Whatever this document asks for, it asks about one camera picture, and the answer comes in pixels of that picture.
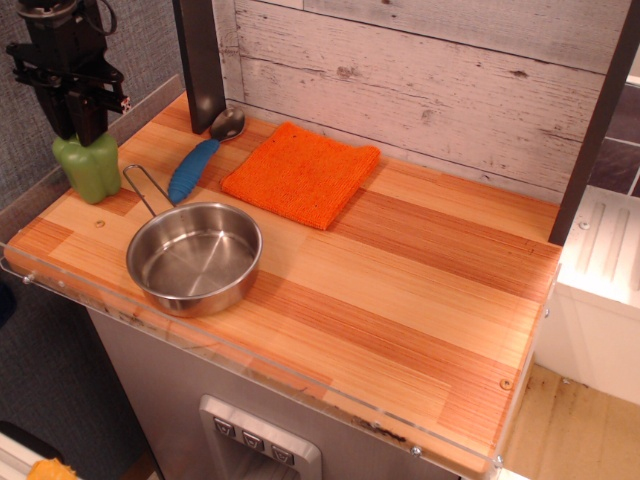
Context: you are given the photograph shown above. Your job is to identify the dark right upright post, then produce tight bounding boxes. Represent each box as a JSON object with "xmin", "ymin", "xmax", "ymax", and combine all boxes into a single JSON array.
[{"xmin": 548, "ymin": 0, "xmax": 639, "ymax": 246}]

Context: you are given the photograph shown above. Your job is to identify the silver dispenser panel with buttons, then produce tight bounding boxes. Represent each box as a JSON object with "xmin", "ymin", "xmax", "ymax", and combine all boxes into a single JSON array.
[{"xmin": 199, "ymin": 395, "xmax": 323, "ymax": 479}]

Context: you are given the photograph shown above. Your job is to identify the grey toy fridge cabinet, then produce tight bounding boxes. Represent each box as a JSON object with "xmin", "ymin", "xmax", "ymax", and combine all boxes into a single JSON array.
[{"xmin": 89, "ymin": 310, "xmax": 454, "ymax": 479}]

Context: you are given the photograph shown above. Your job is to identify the small steel pot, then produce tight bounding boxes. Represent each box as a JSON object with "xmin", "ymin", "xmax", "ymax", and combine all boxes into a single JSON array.
[{"xmin": 122, "ymin": 164, "xmax": 264, "ymax": 319}]

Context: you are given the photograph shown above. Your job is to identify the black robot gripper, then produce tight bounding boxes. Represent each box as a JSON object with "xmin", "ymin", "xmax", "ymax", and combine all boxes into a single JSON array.
[{"xmin": 6, "ymin": 1, "xmax": 131, "ymax": 147}]

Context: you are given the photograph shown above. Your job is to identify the clear acrylic edge guard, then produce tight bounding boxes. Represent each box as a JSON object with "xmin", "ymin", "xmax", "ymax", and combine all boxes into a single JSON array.
[{"xmin": 6, "ymin": 234, "xmax": 559, "ymax": 479}]

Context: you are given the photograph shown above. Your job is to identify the blue handled metal spoon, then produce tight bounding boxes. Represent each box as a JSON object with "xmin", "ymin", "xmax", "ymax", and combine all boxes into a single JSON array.
[{"xmin": 168, "ymin": 107, "xmax": 245, "ymax": 204}]

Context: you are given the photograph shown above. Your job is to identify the orange knitted cloth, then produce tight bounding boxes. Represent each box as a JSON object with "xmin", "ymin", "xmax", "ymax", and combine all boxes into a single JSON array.
[{"xmin": 221, "ymin": 122, "xmax": 380, "ymax": 230}]

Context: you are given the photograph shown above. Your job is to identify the green toy bell pepper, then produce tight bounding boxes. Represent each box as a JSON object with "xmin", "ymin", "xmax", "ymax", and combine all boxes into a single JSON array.
[{"xmin": 52, "ymin": 133, "xmax": 121, "ymax": 204}]

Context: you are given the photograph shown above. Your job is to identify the yellow object at corner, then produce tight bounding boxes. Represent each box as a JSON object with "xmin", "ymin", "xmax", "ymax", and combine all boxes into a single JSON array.
[{"xmin": 26, "ymin": 458, "xmax": 78, "ymax": 480}]

